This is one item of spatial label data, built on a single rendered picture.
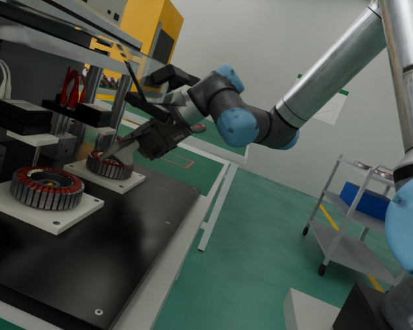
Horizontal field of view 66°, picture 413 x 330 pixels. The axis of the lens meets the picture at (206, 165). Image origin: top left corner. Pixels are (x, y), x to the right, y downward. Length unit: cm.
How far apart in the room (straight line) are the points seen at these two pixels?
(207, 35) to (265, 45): 102
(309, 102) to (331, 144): 532
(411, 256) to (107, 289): 35
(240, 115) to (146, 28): 373
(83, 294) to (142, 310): 8
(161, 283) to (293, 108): 42
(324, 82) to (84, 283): 53
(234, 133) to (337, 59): 23
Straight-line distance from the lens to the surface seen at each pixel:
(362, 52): 67
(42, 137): 60
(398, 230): 38
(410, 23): 46
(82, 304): 43
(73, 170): 78
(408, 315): 53
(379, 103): 617
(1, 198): 59
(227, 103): 65
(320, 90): 68
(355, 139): 609
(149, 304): 49
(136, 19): 436
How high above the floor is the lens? 104
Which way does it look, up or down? 12 degrees down
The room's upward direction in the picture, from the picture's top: 21 degrees clockwise
